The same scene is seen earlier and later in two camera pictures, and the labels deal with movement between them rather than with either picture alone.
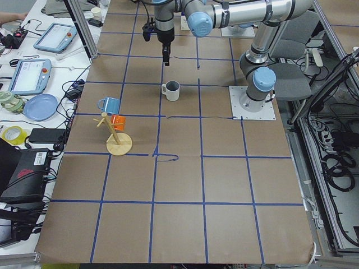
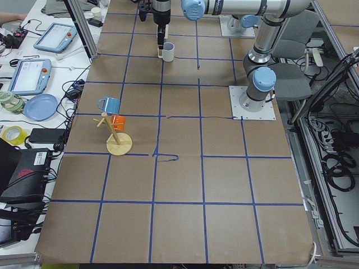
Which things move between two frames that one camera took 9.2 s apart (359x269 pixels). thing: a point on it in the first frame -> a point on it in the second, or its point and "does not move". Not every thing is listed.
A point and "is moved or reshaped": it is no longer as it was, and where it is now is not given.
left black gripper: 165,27 -> 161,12
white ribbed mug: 171,89 is moved or reshaped
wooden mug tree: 118,144 does not move
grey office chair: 286,59 does not move
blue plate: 40,107 does not move
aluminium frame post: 77,15 does not move
